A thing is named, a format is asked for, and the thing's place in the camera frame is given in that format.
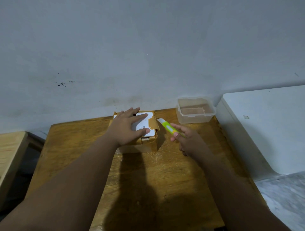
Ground person's right hand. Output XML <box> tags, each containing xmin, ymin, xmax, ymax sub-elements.
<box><xmin>170</xmin><ymin>123</ymin><xmax>210</xmax><ymax>159</ymax></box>

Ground light wooden side table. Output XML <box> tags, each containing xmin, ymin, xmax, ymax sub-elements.
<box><xmin>0</xmin><ymin>131</ymin><xmax>46</xmax><ymax>213</ymax></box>

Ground brown cardboard box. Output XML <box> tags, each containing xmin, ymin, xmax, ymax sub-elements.
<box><xmin>108</xmin><ymin>110</ymin><xmax>161</xmax><ymax>155</ymax></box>

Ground person's left forearm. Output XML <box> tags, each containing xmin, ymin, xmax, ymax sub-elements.
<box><xmin>0</xmin><ymin>140</ymin><xmax>121</xmax><ymax>231</ymax></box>

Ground green utility knife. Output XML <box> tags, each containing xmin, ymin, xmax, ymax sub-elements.
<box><xmin>156</xmin><ymin>118</ymin><xmax>186</xmax><ymax>139</ymax></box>

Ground white appliance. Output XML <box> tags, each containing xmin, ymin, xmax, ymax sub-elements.
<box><xmin>215</xmin><ymin>85</ymin><xmax>305</xmax><ymax>182</ymax></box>

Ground person's left hand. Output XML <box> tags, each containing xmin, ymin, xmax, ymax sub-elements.
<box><xmin>108</xmin><ymin>107</ymin><xmax>151</xmax><ymax>148</ymax></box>

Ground clear plastic container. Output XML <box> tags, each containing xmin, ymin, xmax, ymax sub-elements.
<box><xmin>176</xmin><ymin>97</ymin><xmax>216</xmax><ymax>124</ymax></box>

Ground person's right forearm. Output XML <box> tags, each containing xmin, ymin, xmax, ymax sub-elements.
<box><xmin>199</xmin><ymin>152</ymin><xmax>292</xmax><ymax>231</ymax></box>

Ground brown wooden table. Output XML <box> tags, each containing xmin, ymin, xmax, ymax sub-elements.
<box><xmin>25</xmin><ymin>108</ymin><xmax>268</xmax><ymax>231</ymax></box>

